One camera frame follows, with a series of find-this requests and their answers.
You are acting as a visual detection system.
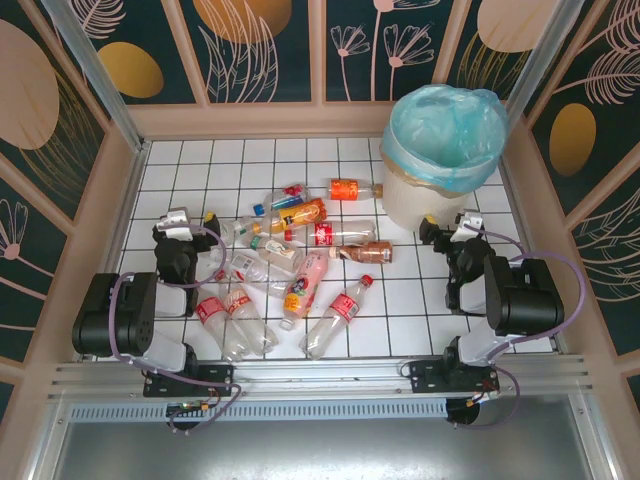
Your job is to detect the clear bottle orange NFC label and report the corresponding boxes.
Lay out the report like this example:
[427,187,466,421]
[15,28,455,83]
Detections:
[327,178,385,204]

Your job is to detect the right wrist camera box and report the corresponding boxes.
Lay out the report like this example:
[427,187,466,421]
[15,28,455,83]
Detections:
[452,209,485,237]

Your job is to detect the pink label drink bottle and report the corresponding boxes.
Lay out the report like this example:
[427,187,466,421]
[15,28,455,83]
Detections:
[279,251,330,332]

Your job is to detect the aluminium mounting rail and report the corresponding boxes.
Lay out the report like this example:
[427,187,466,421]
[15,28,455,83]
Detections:
[47,353,596,401]

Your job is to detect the red black power wires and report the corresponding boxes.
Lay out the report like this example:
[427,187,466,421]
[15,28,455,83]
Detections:
[167,382,224,416]
[464,379,501,407]

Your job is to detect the grey slotted cable duct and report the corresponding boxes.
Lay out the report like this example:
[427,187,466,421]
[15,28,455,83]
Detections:
[67,398,449,424]

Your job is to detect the capless clear bottle red label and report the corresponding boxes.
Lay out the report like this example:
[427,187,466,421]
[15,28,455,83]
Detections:
[195,295,246,362]

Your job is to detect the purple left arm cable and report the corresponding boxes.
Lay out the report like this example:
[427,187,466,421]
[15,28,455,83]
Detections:
[107,222,245,437]

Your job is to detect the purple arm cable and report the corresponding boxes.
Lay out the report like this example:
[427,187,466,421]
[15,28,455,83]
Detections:
[452,222,587,431]
[107,222,245,437]

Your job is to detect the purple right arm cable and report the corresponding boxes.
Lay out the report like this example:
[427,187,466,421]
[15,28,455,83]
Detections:
[452,222,587,431]

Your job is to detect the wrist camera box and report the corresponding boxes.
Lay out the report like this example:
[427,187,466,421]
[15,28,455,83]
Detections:
[452,209,485,237]
[152,209,194,240]

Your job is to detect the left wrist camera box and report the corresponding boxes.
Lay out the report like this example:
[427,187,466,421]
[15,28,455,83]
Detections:
[152,209,194,240]

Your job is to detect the white ribbed waste bin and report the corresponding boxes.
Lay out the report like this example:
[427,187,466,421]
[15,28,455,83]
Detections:
[379,84,511,235]

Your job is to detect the grey metal sheet panel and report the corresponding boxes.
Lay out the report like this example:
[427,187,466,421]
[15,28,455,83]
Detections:
[29,394,616,480]

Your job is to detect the crushed clear bottle white label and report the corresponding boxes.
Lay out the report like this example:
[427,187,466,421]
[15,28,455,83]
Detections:
[212,252,296,297]

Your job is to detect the bin with blue liner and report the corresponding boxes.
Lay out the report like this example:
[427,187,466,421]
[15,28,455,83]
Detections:
[382,83,510,195]

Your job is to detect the green-capped clear bottle white label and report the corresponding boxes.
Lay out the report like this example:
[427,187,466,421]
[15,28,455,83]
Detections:
[249,235,305,270]

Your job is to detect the orange juice bottle black-orange label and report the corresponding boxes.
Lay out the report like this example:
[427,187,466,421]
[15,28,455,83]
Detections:
[252,198,330,237]

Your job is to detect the clear cola bottle red cap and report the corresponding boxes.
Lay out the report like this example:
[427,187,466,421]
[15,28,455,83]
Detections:
[298,273,375,360]

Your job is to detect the aluminium frame post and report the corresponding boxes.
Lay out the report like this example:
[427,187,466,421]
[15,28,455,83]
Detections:
[504,0,576,119]
[39,0,152,154]

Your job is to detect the blue-capped water bottle red flower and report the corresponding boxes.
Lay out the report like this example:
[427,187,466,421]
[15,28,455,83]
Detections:
[252,182,313,216]

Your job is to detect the brown coffee drink bottle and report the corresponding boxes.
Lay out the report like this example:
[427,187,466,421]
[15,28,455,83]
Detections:
[328,241,395,265]

